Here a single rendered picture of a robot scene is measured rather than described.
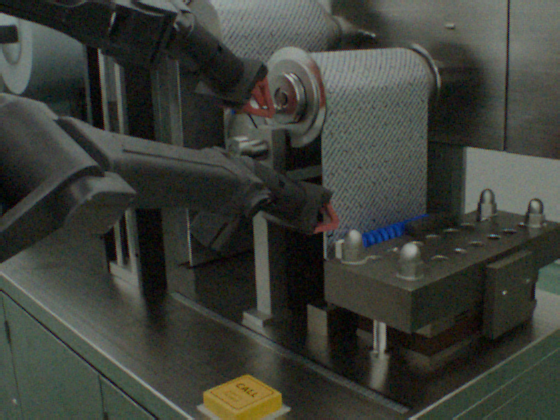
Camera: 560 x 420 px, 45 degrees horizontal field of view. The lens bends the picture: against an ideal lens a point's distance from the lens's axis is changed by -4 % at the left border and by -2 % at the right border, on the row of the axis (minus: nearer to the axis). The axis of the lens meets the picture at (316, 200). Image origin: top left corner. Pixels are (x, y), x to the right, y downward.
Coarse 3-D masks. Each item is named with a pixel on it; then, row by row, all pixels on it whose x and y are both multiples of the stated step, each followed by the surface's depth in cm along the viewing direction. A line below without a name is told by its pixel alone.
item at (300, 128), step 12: (288, 60) 99; (420, 60) 114; (276, 72) 102; (300, 72) 98; (312, 84) 96; (312, 96) 97; (312, 108) 97; (300, 120) 100; (312, 120) 98; (288, 132) 102; (300, 132) 100
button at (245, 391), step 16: (224, 384) 85; (240, 384) 85; (256, 384) 85; (208, 400) 82; (224, 400) 81; (240, 400) 81; (256, 400) 81; (272, 400) 82; (224, 416) 80; (240, 416) 79; (256, 416) 80
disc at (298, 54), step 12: (288, 48) 100; (276, 60) 102; (300, 60) 98; (312, 60) 96; (312, 72) 97; (324, 84) 96; (324, 96) 96; (324, 108) 96; (324, 120) 97; (312, 132) 99; (288, 144) 104; (300, 144) 102
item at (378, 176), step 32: (384, 128) 107; (416, 128) 112; (352, 160) 103; (384, 160) 108; (416, 160) 113; (352, 192) 104; (384, 192) 109; (416, 192) 115; (352, 224) 105; (384, 224) 111
